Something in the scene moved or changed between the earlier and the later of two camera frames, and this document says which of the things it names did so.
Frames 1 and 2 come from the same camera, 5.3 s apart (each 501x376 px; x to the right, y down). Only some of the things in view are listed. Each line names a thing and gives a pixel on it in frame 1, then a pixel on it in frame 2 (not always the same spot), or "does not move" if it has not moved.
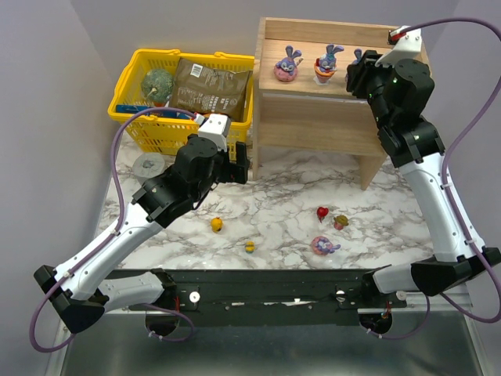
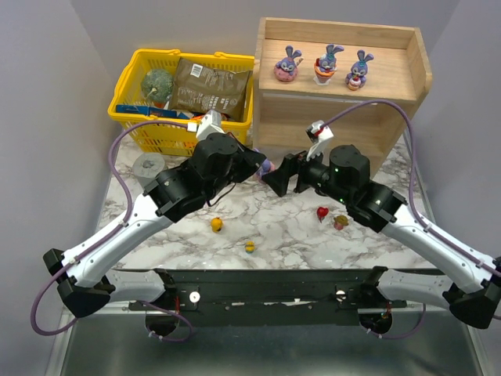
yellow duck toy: x=216 y=224 does not move
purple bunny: x=286 y=69 does not move
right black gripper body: x=358 y=74 → x=297 y=172
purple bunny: x=326 y=65 does not move
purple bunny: x=322 y=246 → x=267 y=167
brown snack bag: x=206 y=90 does not move
